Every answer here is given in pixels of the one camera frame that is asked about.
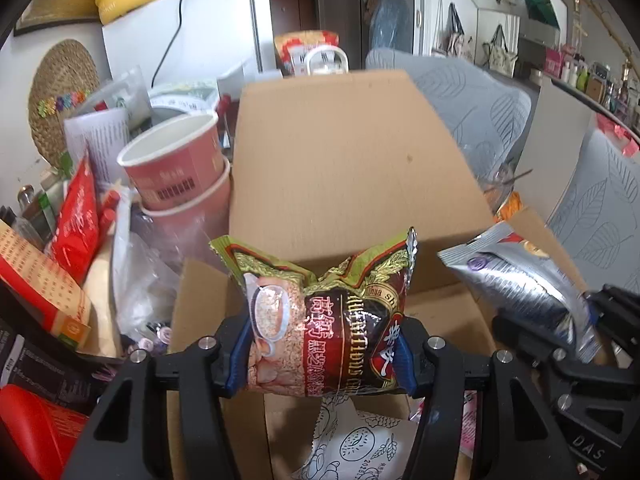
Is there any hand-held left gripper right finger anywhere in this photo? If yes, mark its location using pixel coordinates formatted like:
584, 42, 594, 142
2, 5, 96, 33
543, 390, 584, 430
397, 316, 591, 480

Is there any pink paper cup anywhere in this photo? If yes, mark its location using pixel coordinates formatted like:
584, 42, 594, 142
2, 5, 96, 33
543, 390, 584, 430
140, 157, 232, 268
116, 112, 223, 211

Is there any brown cardboard box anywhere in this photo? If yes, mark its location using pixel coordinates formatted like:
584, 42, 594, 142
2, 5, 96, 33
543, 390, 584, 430
167, 70, 616, 480

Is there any row of cosmetic bottles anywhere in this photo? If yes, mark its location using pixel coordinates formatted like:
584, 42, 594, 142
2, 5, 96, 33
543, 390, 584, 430
545, 45, 640, 126

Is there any green brown cereal packet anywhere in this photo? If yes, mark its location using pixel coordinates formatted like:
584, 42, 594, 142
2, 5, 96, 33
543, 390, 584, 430
209, 227, 420, 397

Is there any red bag with white handle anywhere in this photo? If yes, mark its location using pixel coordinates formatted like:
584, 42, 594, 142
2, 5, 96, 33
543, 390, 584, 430
274, 30, 348, 78

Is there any black power cable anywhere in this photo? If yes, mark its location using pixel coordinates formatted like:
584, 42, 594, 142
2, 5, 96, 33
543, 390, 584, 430
151, 0, 188, 88

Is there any grey covered chair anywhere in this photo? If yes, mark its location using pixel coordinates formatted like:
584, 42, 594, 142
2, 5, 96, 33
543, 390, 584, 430
365, 47, 532, 181
545, 127, 640, 293

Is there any white printed paper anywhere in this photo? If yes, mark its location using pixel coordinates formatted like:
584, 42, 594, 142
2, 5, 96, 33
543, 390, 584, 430
64, 107, 132, 191

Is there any blue plastic cover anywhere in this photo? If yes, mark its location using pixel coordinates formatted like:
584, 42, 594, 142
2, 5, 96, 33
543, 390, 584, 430
370, 0, 416, 53

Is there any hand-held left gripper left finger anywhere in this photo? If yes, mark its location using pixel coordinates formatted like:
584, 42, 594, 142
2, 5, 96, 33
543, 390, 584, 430
60, 312, 256, 480

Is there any red cream carton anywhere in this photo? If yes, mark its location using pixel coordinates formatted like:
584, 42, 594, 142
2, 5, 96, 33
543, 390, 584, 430
0, 220, 93, 351

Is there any white green printed pouch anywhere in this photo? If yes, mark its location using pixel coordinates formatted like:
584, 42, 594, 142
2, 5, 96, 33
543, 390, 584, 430
150, 80, 221, 116

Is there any round woven mat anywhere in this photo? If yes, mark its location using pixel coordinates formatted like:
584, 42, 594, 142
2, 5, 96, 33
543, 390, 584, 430
27, 39, 101, 171

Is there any white fridge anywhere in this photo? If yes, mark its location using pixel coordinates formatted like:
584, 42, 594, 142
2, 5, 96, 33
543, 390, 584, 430
101, 0, 276, 91

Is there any white tote bag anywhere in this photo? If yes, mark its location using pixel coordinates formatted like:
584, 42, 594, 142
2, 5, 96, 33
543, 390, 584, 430
432, 2, 473, 61

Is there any red pouch packet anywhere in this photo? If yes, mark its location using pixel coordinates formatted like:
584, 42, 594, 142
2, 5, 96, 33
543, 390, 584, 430
50, 152, 101, 286

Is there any brown door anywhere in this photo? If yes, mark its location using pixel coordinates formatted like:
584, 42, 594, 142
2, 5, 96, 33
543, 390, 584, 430
267, 0, 321, 41

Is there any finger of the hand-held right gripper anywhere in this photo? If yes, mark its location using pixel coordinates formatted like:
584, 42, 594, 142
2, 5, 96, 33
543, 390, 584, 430
585, 284, 640, 368
492, 312, 578, 368

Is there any red canister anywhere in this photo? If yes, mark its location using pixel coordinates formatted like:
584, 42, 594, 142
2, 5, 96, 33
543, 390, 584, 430
0, 382, 93, 480

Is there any silver snack packet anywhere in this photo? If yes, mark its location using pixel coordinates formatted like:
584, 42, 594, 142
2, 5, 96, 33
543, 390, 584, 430
437, 220, 603, 363

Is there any white printed snack packet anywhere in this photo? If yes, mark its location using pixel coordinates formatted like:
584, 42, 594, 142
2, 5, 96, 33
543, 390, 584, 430
290, 395, 418, 480

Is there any white counter cabinet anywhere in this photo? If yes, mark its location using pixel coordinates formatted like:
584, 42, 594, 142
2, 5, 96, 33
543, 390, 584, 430
515, 72, 640, 221

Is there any bamboo pole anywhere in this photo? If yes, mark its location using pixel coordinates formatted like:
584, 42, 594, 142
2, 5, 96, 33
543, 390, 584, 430
565, 0, 640, 76

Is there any crumpled clear plastic bag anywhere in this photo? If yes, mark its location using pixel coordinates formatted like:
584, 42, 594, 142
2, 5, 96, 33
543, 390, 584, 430
112, 200, 226, 351

